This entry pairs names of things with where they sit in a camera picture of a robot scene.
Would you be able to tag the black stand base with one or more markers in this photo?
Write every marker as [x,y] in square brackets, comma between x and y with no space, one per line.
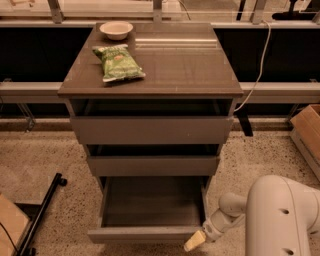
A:
[304,14]

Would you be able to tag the grey top drawer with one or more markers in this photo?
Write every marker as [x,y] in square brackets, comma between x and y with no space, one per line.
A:
[153,121]

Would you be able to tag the metal railing beam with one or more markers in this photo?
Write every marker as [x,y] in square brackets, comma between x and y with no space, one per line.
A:
[263,92]

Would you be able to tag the white bowl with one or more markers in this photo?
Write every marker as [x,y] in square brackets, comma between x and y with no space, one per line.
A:
[116,30]

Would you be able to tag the grey middle drawer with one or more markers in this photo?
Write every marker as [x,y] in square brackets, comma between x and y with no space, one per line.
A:
[153,160]

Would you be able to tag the green chip bag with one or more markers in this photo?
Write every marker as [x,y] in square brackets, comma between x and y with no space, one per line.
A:
[117,63]

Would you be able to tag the grey drawer cabinet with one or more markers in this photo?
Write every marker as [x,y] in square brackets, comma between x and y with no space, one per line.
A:
[180,61]

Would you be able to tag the black cart frame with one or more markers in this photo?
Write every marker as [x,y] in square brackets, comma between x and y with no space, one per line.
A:
[35,213]

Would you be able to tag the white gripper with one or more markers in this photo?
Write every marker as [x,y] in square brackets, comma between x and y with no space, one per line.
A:
[211,231]

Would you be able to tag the grey drawer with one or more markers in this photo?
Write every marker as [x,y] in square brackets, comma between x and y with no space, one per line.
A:
[153,160]
[150,209]
[153,121]

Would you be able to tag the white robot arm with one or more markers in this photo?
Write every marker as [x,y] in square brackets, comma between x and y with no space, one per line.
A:
[279,215]

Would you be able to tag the grey bottom drawer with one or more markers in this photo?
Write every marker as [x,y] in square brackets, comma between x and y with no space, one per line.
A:
[150,209]

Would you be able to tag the cardboard box right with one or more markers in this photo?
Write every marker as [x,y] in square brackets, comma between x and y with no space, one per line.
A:
[306,135]

